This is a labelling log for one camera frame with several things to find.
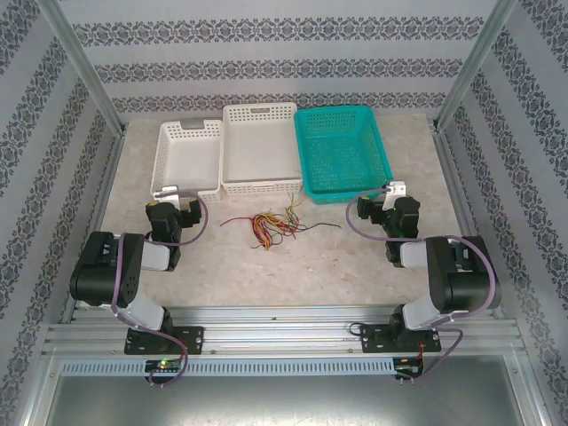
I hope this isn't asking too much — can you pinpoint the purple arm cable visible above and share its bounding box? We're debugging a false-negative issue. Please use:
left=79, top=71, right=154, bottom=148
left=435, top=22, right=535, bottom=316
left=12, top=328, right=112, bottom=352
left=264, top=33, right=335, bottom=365
left=345, top=185, right=499, bottom=383
left=109, top=188, right=210, bottom=386

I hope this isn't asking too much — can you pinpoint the thin orange cable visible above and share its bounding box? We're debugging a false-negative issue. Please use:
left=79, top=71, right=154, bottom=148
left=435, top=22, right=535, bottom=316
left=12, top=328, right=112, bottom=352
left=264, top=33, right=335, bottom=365
left=253, top=213, right=269, bottom=250

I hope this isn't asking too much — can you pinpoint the grey metal shelf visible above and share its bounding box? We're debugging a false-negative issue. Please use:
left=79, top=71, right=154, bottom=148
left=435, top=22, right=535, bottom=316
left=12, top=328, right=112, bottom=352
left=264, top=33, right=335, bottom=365
left=42, top=375, right=529, bottom=426

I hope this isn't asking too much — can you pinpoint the aluminium frame post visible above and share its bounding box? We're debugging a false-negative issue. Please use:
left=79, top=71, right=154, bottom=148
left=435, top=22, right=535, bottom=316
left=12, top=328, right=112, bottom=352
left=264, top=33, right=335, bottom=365
left=34, top=0, right=129, bottom=135
left=436, top=0, right=519, bottom=132

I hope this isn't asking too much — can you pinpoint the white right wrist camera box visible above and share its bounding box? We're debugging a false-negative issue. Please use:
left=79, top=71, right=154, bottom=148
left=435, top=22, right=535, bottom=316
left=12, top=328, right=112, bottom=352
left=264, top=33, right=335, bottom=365
left=382, top=179, right=407, bottom=212

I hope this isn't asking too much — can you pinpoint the small green controller board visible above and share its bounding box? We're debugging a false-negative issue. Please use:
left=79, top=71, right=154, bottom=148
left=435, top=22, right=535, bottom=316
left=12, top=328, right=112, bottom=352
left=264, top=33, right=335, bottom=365
left=144, top=359, right=184, bottom=375
left=393, top=357, right=423, bottom=377

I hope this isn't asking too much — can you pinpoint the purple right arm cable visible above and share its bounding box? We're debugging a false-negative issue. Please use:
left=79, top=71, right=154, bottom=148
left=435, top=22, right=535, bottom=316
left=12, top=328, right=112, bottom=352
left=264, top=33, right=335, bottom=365
left=345, top=185, right=499, bottom=383

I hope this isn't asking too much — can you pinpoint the teal plastic mesh basket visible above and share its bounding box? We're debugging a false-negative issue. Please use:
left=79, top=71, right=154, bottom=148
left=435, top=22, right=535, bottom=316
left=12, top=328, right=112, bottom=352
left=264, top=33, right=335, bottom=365
left=293, top=104, right=394, bottom=206

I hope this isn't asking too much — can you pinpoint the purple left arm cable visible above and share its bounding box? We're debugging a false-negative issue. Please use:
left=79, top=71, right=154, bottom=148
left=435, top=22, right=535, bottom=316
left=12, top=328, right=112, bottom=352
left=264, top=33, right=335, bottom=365
left=109, top=188, right=210, bottom=386

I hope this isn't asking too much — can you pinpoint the thin black cable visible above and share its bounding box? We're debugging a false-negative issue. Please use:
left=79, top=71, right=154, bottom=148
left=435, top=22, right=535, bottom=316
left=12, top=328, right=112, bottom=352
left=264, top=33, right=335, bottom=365
left=290, top=221, right=343, bottom=235
left=250, top=221, right=307, bottom=250

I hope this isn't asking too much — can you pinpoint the large white perforated basket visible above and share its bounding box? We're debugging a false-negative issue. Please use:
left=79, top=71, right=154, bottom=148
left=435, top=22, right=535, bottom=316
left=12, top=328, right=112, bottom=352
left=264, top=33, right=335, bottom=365
left=220, top=101, right=305, bottom=198

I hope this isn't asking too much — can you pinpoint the slotted grey cable duct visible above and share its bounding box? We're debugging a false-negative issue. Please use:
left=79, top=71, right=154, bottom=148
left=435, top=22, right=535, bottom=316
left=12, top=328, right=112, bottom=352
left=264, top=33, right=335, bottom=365
left=59, top=358, right=396, bottom=375

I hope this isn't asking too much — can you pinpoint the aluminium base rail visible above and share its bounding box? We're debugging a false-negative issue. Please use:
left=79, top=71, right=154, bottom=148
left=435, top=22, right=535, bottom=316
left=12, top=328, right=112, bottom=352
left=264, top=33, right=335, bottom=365
left=42, top=304, right=527, bottom=356

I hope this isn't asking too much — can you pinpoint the thin yellow cable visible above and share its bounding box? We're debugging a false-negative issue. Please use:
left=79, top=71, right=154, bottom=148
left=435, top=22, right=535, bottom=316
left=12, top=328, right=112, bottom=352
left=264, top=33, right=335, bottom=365
left=283, top=191, right=307, bottom=219
left=265, top=211, right=307, bottom=232

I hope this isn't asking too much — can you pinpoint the small white perforated basket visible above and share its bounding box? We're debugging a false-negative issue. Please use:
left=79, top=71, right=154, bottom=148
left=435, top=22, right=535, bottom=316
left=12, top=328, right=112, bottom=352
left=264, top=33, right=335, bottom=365
left=149, top=118, right=224, bottom=205

